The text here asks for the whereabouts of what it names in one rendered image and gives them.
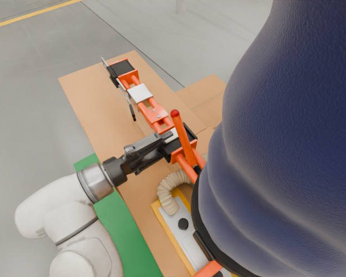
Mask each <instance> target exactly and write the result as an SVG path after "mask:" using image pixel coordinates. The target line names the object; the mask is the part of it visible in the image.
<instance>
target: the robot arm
mask: <svg viewBox="0 0 346 277"><path fill-rule="evenodd" d="M176 138H178V134H177V132H176V129H175V128H173V129H171V130H169V131H167V132H166V133H164V134H162V135H159V134H158V132H155V133H153V134H151V135H149V136H147V137H145V138H143V139H141V140H139V141H137V142H135V143H133V144H131V145H127V146H124V150H125V153H124V154H123V155H122V156H121V157H119V158H118V159H116V157H114V156H113V157H111V158H109V159H107V160H105V161H103V163H102V165H100V164H99V163H98V162H95V163H94V164H92V165H90V166H88V167H87V168H84V169H82V170H80V171H79V172H77V173H75V174H72V175H68V176H64V177H62V178H60V179H57V180H55V181H53V182H51V183H50V184H48V185H46V186H45V187H43V188H41V189H39V190H38V191H36V192H35V193H33V194H32V195H31V196H29V197H28V198H27V199H26V200H24V201H23V202H22V203H21V204H19V206H18V207H17V209H16V210H15V214H14V220H15V225H16V228H17V230H18V232H19V233H20V235H21V236H23V237H25V238H27V239H39V238H43V237H45V236H47V235H48V236H49V237H50V238H51V239H52V241H53V242H54V243H55V245H56V247H57V249H58V253H57V255H56V257H55V258H54V260H53V262H52V264H51V267H50V271H49V277H124V271H123V266H122V261H121V258H120V255H119V252H118V250H117V248H116V245H115V243H114V241H113V239H112V238H111V236H110V234H109V233H108V231H107V229H106V228H105V227H104V225H103V224H102V223H101V221H100V220H99V218H98V217H97V215H96V212H95V210H94V206H93V205H94V204H95V203H97V202H99V201H100V200H102V199H103V198H105V197H107V196H108V195H110V194H111V193H113V192H114V188H113V186H115V187H118V186H120V185H121V184H123V183H125V182H126V181H127V176H126V175H129V174H131V173H134V174H135V175H138V174H140V173H141V172H142V171H144V170H145V169H147V168H148V167H150V166H151V165H153V164H155V163H156V162H158V161H160V160H161V159H163V158H164V157H163V155H162V154H161V153H160V151H159V150H158V148H157V147H159V146H160V145H161V144H164V145H166V144H167V143H169V142H171V141H172V140H174V139H176Z"/></svg>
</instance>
